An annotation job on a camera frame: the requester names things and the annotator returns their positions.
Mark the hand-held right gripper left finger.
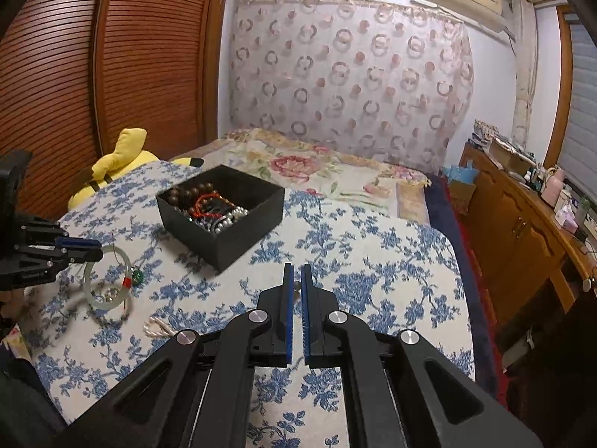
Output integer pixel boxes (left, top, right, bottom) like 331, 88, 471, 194
65, 264, 296, 448

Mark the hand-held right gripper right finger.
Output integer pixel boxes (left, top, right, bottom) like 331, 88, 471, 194
301, 264, 544, 448

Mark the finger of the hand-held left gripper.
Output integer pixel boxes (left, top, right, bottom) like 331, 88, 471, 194
21, 221, 103, 250
19, 246, 104, 283

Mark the pale jade bangle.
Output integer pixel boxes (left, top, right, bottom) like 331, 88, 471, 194
84, 246, 134, 309

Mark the black box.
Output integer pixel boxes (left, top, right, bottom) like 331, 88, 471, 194
155, 164, 286, 274

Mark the large brown bead bracelet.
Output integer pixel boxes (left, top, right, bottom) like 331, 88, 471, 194
165, 181, 221, 216

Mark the pearl necklace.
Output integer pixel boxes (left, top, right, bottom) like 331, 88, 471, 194
212, 205, 250, 235

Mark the red bead bracelet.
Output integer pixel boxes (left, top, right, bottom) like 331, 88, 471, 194
189, 193, 235, 221

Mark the blue floral blanket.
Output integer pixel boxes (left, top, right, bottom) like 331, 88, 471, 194
19, 161, 476, 448

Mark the yellow plush toy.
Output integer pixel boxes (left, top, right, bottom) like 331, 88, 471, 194
68, 127, 204, 211

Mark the pink floral bedspread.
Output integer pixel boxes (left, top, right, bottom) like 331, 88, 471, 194
170, 127, 432, 221

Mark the dark cloth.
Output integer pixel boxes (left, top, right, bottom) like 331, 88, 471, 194
0, 331, 68, 448

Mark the wooden louvered wardrobe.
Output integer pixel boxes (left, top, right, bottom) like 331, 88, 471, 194
0, 0, 229, 225

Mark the blue plastic bag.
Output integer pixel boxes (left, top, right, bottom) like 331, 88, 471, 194
441, 161, 481, 186

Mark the wooden cabinet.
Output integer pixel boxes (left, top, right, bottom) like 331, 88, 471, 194
459, 142, 597, 320

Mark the circle pattern sheer curtain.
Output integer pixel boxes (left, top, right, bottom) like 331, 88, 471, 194
228, 0, 474, 174

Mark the pink tissue box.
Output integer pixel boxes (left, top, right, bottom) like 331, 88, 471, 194
555, 205, 579, 233

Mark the pink thermos jug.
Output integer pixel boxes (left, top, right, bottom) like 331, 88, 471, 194
541, 167, 566, 206

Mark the beige side curtain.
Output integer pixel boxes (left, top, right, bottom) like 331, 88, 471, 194
508, 0, 537, 150

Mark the grey window blind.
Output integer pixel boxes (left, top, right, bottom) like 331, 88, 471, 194
557, 19, 597, 192

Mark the cream braided cord bracelet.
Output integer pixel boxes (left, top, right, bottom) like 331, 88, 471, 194
144, 316, 180, 338

